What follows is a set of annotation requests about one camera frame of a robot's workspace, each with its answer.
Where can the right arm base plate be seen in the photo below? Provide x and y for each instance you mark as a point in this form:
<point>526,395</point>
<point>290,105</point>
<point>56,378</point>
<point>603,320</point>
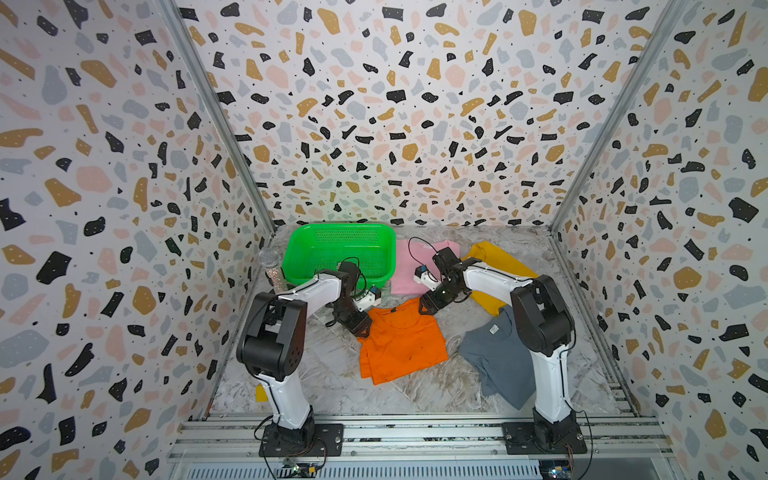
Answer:
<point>543,438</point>

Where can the yellow cube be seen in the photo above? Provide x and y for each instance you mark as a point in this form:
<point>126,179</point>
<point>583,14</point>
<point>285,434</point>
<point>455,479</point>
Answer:
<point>261,395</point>

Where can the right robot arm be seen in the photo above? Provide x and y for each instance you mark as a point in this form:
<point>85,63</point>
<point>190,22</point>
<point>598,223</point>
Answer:
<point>542,320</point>

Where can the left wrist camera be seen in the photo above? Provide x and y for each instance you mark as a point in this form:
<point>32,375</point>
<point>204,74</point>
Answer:
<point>371,298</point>

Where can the green plastic basket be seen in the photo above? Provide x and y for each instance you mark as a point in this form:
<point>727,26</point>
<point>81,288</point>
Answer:
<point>315,247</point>

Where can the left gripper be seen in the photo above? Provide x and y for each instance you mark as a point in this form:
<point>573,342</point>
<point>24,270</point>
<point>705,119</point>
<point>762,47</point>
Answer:
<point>359,325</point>

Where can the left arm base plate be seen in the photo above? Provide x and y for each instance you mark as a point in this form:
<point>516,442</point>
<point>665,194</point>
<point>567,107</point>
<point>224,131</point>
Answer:
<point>317,440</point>

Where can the grey t-shirt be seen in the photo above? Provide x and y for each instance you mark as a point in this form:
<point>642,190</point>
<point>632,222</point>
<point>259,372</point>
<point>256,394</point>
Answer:
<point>500,358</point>

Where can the yellow folded t-shirt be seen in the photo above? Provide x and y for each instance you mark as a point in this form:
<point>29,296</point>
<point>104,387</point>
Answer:
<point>497,260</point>

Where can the orange t-shirt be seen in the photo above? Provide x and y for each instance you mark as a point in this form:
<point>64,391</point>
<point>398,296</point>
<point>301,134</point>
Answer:
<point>401,341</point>

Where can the clear bottle on black stand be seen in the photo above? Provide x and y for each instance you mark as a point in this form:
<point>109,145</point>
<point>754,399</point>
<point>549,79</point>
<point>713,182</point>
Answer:
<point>271,262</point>

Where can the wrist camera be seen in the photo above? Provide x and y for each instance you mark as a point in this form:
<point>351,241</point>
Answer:
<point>371,298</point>
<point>423,276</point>

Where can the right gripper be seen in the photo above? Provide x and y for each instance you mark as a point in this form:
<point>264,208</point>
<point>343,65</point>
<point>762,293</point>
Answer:
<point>428,305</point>

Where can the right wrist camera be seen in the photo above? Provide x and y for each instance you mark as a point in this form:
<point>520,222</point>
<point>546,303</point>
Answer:
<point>423,276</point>

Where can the aluminium front rail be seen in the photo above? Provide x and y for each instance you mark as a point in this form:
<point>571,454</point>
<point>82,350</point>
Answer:
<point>443,446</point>

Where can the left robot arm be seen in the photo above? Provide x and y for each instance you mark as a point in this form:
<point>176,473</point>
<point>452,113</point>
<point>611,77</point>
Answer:
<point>272,343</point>

